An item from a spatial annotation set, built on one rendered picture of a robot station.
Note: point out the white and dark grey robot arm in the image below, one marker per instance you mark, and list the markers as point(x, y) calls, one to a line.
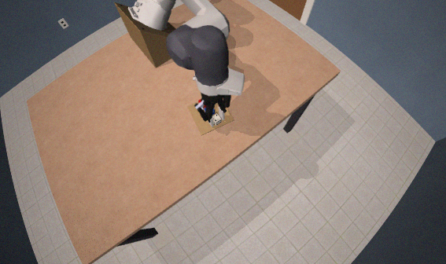
point(197, 44)

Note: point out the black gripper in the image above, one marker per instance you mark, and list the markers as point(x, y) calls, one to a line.
point(210, 101)

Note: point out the white die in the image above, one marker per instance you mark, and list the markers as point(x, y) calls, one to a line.
point(216, 119)

